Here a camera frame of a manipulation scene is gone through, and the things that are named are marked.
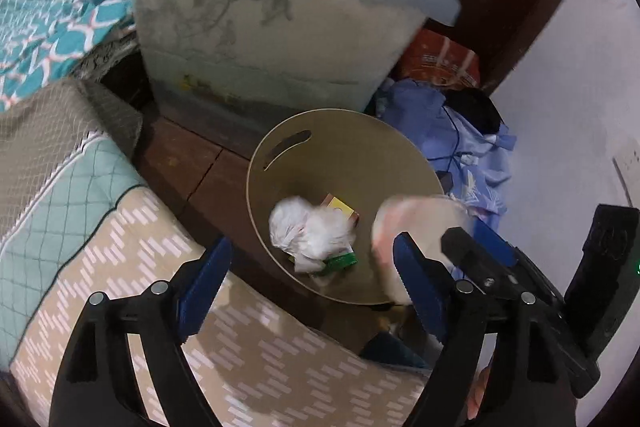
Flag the storage box blue handle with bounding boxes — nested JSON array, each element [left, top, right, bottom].
[[132, 0, 461, 156]]

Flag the beige zigzag bedsheet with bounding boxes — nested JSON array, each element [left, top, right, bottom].
[[2, 187, 425, 426]]

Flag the person's right hand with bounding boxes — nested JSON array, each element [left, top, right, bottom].
[[466, 366, 490, 421]]

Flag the beige round trash bin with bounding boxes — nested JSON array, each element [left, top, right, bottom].
[[246, 108, 444, 307]]

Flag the teal patterned blanket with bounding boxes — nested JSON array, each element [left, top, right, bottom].
[[1, 0, 134, 112]]

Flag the yellow green small box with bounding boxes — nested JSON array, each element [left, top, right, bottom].
[[286, 193, 362, 275]]

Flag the pink white paper cup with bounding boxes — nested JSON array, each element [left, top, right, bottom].
[[371, 196, 473, 306]]

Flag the orange red package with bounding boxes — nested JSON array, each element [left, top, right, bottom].
[[399, 29, 480, 89]]

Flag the grey teal quilted cover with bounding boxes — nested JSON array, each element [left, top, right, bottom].
[[1, 79, 143, 369]]

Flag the white paper ball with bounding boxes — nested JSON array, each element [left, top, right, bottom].
[[268, 195, 357, 275]]

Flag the blue clothes pile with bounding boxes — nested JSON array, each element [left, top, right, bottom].
[[373, 79, 516, 230]]

